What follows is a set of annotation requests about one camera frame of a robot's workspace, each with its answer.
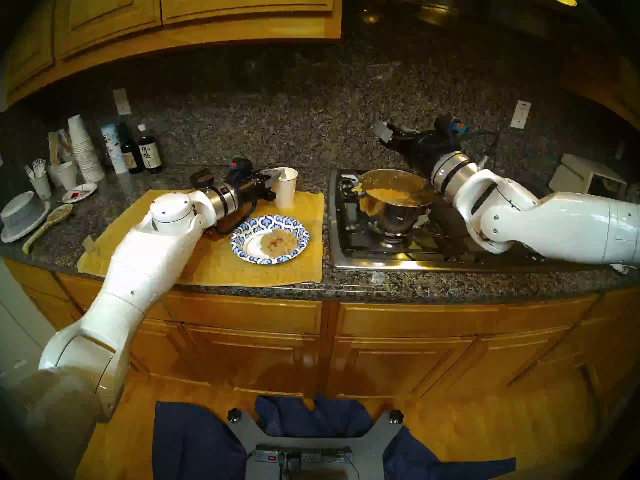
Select white paper cup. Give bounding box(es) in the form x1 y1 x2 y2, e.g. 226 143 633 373
52 161 80 191
273 167 299 210
30 173 53 201

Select dark glass bottle white label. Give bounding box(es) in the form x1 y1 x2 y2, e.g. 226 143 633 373
136 123 164 174

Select blue white carton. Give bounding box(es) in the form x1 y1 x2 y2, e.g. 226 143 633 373
100 123 130 175

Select wooden base cabinets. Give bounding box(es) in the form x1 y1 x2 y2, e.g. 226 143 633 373
0 256 640 415

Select dark glass bottle tan label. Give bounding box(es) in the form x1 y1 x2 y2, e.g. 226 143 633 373
120 129 144 175

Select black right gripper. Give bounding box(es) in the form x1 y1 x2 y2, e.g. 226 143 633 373
374 119 458 172

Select steel gas cooktop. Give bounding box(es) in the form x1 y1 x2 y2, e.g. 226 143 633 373
327 169 608 273

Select yellow cloth mat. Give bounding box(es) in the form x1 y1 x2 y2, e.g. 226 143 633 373
77 188 326 288

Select dark steel range hood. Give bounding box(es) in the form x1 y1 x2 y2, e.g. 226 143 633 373
345 0 616 45

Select wide wooden wall cabinets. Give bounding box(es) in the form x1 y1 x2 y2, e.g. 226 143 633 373
0 0 343 110

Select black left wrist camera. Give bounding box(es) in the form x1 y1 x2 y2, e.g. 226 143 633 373
227 157 255 182

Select small white plate red scrap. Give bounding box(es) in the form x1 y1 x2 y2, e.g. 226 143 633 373
62 182 98 204

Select bundle of stirrers and utensils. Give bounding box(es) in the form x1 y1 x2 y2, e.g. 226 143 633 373
47 129 76 165

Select stack of white paper cups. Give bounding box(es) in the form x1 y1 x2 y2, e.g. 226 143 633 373
67 114 104 184

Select white appliance front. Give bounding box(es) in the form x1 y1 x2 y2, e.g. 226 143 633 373
0 264 57 387

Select small cooked oatmeal portion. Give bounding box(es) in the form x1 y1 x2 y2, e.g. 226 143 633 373
260 228 296 247
260 231 299 258

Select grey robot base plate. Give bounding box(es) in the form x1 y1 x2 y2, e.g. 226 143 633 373
227 408 405 480

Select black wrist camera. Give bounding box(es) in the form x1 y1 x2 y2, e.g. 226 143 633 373
227 157 255 182
434 114 469 135

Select grey bowl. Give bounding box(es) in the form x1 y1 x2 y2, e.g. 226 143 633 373
0 190 43 230

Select wooden spoon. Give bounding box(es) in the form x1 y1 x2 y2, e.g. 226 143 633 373
22 203 74 255

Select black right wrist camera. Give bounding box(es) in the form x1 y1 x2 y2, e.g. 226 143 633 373
434 114 469 135

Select large cooked oatmeal batch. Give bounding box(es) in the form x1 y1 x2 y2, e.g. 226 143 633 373
367 186 428 207

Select blue patterned paper bowl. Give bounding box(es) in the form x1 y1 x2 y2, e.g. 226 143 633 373
230 214 311 265

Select white countertop appliance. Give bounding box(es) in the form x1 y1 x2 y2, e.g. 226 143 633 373
549 153 628 200

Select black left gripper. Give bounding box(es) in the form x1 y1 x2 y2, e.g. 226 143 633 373
234 167 281 208

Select dark blue blanket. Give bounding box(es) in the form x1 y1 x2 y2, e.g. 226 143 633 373
152 394 517 480

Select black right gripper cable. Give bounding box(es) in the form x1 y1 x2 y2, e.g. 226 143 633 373
465 128 501 167

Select stainless steel pot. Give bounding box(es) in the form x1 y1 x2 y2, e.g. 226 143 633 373
339 169 438 237

